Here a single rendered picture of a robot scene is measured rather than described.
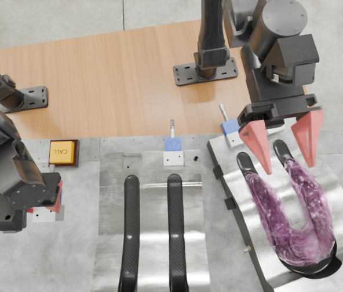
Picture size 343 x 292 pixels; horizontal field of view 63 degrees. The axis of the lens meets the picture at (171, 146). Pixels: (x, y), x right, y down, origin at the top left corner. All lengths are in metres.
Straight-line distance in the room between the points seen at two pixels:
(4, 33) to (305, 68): 2.09
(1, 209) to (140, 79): 0.55
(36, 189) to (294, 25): 0.44
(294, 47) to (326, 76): 1.69
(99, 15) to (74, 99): 1.28
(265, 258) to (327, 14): 1.88
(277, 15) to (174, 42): 0.60
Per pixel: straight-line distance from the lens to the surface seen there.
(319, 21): 2.28
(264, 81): 0.43
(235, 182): 0.75
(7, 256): 0.91
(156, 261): 0.69
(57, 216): 0.70
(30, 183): 0.48
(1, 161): 0.52
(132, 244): 0.72
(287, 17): 0.41
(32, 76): 1.01
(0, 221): 0.54
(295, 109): 0.43
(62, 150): 0.84
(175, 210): 0.71
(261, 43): 0.42
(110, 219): 0.73
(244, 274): 0.83
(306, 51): 0.38
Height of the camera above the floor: 1.59
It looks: 75 degrees down
